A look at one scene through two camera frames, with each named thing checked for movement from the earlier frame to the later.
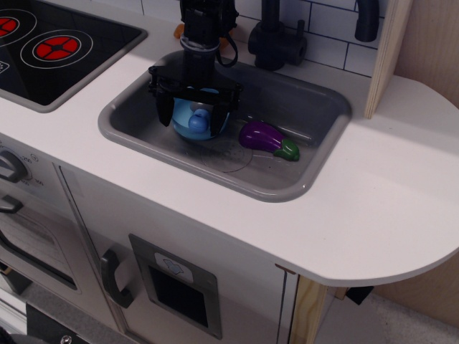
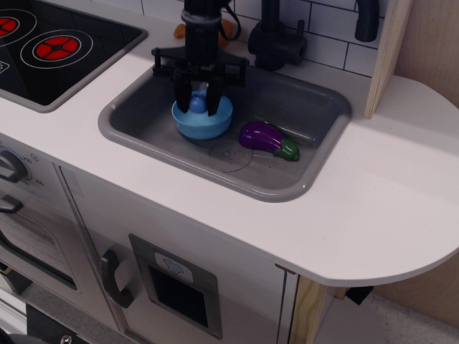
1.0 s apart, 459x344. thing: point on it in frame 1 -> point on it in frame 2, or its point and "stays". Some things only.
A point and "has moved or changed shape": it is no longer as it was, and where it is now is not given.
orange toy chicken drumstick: [224, 40] stays
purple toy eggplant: [263, 136] stays
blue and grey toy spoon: [199, 120] has moved or changed shape
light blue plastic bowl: [180, 120] stays
